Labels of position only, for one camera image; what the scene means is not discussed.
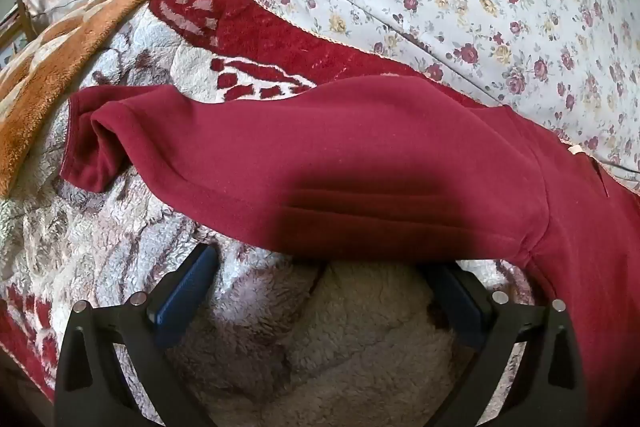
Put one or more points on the wooden furniture frame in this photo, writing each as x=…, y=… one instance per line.
x=22, y=19

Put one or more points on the orange plush blanket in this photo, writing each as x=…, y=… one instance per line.
x=65, y=52

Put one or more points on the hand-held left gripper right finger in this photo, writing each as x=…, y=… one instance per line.
x=461, y=303

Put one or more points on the dark red fleece garment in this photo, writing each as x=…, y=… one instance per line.
x=350, y=157

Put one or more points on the red and white plush blanket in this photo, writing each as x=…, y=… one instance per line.
x=125, y=207

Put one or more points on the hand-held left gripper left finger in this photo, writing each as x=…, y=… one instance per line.
x=184, y=302

